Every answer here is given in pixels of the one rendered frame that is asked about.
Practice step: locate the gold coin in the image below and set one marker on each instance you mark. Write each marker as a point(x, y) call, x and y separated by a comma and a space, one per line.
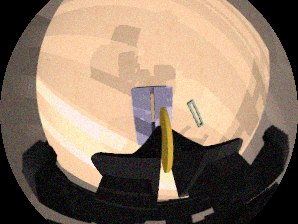
point(166, 140)

